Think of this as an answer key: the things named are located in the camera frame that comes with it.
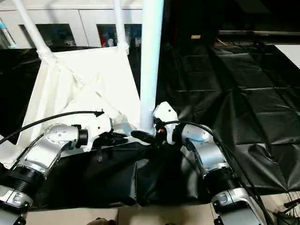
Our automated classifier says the white plastic table top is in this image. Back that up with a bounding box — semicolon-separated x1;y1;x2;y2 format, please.
0;45;158;170

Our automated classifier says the white plastic table leg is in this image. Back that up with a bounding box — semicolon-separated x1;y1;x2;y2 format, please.
139;0;165;135
112;0;130;53
12;0;55;60

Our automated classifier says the black plastic mat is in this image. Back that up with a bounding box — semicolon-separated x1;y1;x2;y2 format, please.
0;42;300;209

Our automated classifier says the white cabinet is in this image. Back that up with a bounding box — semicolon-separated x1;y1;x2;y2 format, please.
0;0;144;50

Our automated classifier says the white flat board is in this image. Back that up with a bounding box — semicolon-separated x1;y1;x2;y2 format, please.
276;45;300;69

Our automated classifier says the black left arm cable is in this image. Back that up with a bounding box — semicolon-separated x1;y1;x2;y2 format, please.
0;110;105;145

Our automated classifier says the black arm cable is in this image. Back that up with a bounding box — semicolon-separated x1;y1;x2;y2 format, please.
161;120;278;225
0;110;105;145

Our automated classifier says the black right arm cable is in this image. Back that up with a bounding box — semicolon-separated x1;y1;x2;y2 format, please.
161;120;278;225

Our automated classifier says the black metal rail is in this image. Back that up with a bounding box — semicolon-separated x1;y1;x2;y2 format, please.
218;30;300;38

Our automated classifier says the teal white mop handle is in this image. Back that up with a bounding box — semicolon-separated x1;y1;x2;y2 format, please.
0;20;17;49

